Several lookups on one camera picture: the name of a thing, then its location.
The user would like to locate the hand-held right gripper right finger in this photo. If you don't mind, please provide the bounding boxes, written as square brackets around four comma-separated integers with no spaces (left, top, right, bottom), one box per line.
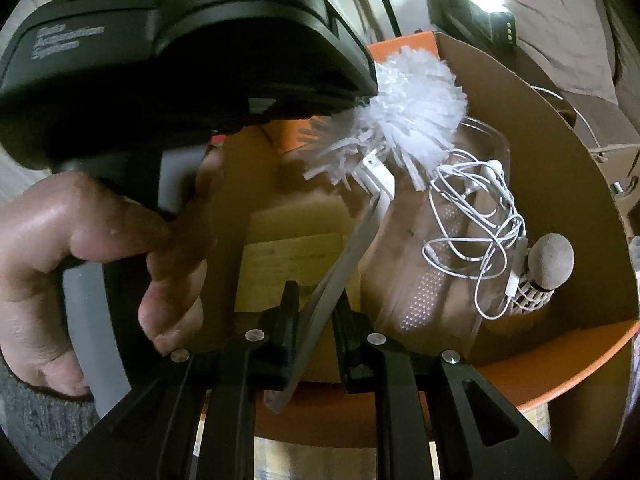
[332,290,578,480]

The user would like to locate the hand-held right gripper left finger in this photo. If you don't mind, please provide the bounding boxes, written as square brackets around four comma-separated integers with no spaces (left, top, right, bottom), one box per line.
[50,280,301,480]

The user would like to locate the tan sponge block yellow label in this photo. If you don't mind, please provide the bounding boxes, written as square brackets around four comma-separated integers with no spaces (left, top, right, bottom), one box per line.
[232,195,366,316]

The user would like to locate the white shuttlecock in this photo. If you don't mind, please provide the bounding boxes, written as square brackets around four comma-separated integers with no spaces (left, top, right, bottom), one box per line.
[510,233,575,316]

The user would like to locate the white wired earphones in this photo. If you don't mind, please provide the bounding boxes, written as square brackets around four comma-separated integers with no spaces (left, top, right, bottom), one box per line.
[422,159,532,320]

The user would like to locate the white duster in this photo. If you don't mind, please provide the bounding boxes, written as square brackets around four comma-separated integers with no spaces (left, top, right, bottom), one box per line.
[262,47,468,413]

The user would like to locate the orange cardboard box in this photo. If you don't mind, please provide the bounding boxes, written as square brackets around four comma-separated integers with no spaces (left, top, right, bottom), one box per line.
[200,30,640,448]

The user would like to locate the person's left forearm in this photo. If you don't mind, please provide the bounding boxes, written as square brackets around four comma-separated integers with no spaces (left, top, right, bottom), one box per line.
[0,355,101,461]

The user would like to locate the person's left hand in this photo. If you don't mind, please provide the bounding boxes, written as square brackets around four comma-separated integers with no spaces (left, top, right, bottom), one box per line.
[0,155,226,396]

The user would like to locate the black speaker stand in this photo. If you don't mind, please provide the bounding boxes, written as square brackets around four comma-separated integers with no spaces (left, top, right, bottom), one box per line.
[377,0,401,38]

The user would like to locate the open brown cardboard box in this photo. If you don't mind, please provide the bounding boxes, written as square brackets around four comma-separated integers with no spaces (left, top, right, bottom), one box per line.
[547,95,640,241]

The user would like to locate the small bright video light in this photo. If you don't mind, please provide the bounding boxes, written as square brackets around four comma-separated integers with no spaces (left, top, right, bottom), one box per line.
[470,0,516,46]

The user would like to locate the large brown cushion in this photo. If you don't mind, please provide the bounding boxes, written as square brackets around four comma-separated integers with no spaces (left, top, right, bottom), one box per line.
[465,0,621,98]

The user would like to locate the white cable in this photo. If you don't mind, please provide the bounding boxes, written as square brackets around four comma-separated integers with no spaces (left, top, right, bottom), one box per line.
[530,85,601,156]

